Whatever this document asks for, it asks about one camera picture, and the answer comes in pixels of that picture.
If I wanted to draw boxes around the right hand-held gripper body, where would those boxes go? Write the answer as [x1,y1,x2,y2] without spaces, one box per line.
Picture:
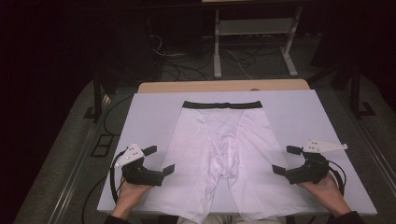
[284,139,348,186]

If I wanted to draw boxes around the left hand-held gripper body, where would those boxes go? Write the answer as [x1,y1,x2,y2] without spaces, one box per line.
[114,143,166,187]

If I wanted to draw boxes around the white shorts with black waistband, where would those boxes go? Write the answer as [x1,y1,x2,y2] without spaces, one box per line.
[141,100,309,224]

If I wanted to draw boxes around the person's left hand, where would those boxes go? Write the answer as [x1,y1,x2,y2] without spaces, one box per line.
[111,178,154,217]

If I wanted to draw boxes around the person's right hand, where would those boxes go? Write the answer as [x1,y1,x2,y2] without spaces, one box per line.
[297,172,348,215]

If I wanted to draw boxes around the white board sheet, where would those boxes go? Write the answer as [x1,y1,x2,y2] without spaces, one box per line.
[96,90,378,217]

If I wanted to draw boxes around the black metal stand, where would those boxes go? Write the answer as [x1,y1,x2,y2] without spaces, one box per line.
[349,62,376,119]
[83,73,108,123]

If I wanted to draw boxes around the person's lap in light trousers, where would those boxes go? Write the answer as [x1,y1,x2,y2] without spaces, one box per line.
[177,214,288,224]

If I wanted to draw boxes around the dark cabinet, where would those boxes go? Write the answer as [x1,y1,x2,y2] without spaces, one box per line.
[120,18,163,82]

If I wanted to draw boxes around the white metal stand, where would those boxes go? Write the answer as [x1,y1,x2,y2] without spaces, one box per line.
[213,6,304,79]

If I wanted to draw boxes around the left hand-held gripper cable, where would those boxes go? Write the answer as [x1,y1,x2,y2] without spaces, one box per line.
[109,148,129,203]

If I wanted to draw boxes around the hand-held gripper cable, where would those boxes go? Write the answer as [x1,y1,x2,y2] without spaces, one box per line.
[109,148,129,203]
[326,160,347,197]

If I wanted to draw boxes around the right hand-held gripper cable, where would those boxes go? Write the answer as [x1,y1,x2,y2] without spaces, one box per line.
[326,160,347,197]

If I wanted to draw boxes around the black floor cable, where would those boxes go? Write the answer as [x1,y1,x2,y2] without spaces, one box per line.
[81,176,108,224]
[103,94,134,136]

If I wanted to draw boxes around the bundle of floor cables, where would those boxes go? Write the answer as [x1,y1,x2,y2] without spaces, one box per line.
[148,34,281,82]

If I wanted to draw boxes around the white floor cable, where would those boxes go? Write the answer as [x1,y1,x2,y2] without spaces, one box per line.
[223,49,254,80]

